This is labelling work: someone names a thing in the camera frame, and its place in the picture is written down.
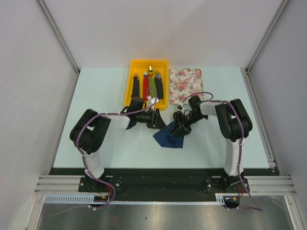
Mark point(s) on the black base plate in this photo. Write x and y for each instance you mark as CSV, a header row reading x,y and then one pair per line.
x,y
162,185

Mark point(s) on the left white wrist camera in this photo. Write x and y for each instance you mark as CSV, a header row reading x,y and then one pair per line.
x,y
151,101

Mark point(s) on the gold spoon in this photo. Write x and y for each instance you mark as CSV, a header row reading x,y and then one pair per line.
x,y
150,71

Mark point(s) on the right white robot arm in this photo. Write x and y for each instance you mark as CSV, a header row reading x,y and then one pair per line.
x,y
234,123

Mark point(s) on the black napkin roll left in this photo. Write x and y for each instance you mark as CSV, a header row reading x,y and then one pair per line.
x,y
135,86

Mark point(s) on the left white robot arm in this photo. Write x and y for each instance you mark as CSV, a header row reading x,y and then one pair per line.
x,y
89,132

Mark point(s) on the dark blue paper napkin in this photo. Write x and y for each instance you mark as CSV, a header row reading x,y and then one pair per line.
x,y
166,140

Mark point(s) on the black napkin roll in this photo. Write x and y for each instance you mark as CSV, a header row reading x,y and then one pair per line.
x,y
159,85
135,86

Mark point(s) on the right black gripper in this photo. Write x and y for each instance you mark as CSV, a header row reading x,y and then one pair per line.
x,y
180,131

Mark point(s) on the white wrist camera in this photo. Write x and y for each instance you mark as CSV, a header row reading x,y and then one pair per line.
x,y
180,107
151,101

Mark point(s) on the yellow plastic bin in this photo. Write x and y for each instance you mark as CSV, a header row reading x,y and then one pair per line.
x,y
141,66

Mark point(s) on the green napkin roll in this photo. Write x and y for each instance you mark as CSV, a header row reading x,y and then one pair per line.
x,y
152,86

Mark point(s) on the black napkin roll right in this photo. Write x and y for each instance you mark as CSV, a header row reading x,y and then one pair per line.
x,y
159,85

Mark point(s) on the red napkin roll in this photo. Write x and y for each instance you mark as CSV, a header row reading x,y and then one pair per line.
x,y
145,86

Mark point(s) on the white slotted cable duct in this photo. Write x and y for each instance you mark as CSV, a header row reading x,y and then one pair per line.
x,y
76,199

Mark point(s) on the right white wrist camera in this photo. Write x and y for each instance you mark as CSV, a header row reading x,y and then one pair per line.
x,y
180,107

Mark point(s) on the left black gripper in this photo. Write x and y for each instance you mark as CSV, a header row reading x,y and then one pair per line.
x,y
159,123

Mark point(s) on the floral rectangular tray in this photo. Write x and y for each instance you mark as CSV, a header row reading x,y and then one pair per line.
x,y
184,82

